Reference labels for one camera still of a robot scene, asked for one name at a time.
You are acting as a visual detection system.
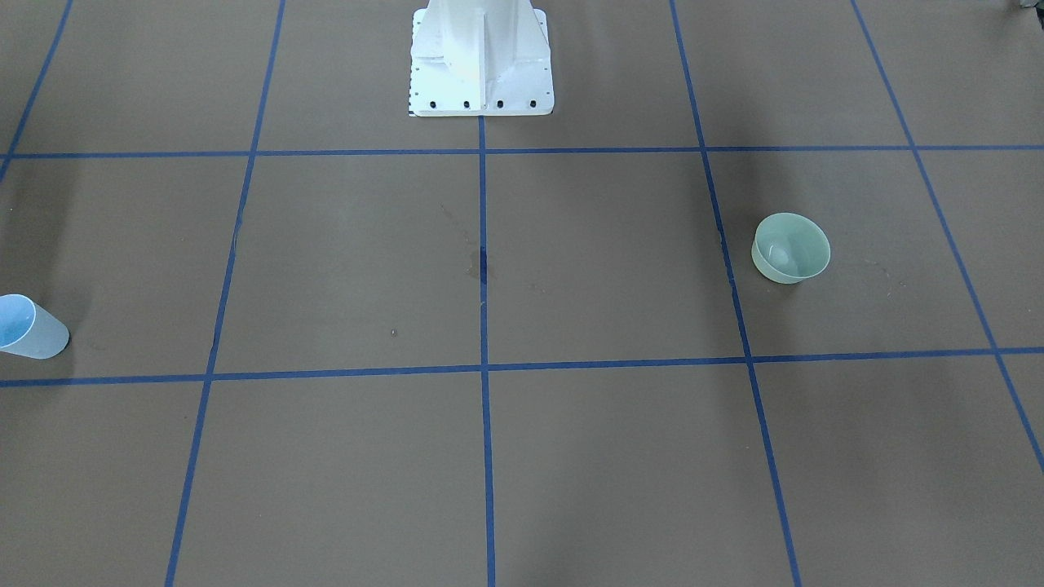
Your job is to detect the light blue paper cup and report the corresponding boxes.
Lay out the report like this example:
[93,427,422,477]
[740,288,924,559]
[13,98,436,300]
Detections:
[1,294,70,360]

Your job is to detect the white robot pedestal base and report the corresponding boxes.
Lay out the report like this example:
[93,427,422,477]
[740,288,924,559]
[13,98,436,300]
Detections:
[408,1,555,117]

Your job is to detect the light green ceramic bowl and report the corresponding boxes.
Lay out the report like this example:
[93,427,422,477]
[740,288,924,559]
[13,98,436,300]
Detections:
[750,212,832,284]

